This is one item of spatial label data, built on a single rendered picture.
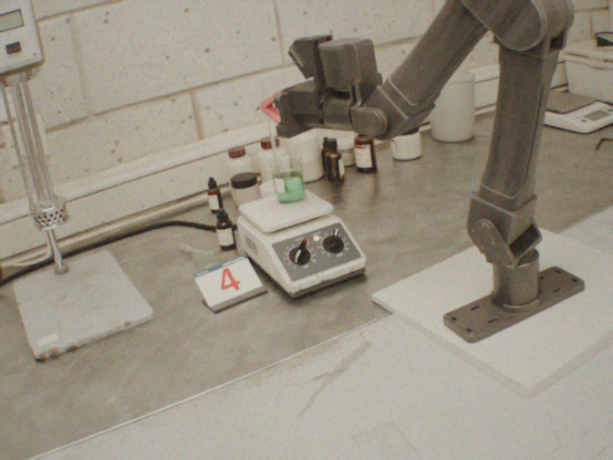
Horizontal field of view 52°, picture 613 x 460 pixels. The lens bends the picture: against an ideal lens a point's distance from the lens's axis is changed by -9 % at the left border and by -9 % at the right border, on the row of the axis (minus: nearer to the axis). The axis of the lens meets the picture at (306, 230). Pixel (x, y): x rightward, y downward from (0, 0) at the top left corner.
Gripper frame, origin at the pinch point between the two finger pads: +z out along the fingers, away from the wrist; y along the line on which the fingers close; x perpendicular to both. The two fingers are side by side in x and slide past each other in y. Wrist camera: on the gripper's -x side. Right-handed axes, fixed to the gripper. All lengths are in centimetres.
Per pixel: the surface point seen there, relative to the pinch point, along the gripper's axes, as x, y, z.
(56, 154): 6, 17, 47
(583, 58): 13, -112, -6
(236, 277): 22.8, 13.6, -2.0
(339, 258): 21.8, 2.9, -13.6
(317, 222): 18.1, 0.3, -7.4
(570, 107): 20, -86, -12
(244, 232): 19.2, 6.3, 3.4
